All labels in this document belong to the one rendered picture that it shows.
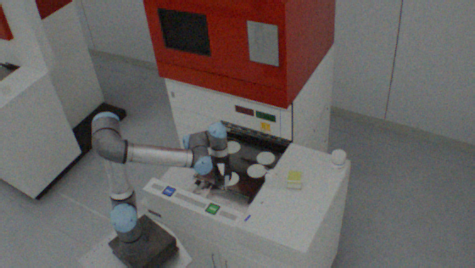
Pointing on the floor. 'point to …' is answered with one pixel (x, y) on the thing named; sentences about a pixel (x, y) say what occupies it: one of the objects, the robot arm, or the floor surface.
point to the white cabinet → (231, 256)
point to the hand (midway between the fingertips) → (224, 186)
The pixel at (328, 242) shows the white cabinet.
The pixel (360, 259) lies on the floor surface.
